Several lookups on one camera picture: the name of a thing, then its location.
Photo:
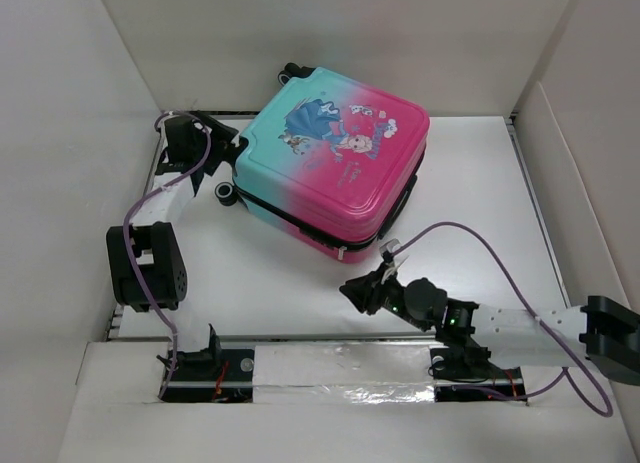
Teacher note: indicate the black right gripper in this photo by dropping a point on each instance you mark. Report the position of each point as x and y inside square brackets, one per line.
[376, 291]

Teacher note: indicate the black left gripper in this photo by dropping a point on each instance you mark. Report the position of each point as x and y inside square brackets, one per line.
[214, 141]

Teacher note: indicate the pink and teal suitcase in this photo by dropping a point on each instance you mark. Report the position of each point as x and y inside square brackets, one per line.
[329, 160]

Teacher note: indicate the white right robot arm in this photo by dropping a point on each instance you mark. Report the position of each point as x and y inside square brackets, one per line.
[601, 334]

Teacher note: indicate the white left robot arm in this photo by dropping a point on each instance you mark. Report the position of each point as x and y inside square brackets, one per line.
[147, 270]

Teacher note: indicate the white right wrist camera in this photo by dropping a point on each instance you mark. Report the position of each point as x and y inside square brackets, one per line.
[391, 261]

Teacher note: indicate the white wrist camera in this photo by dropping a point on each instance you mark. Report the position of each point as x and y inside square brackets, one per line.
[161, 119]
[391, 261]

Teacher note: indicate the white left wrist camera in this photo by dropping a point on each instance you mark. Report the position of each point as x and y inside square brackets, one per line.
[161, 119]

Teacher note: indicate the metal base rail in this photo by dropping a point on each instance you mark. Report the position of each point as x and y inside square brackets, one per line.
[320, 373]

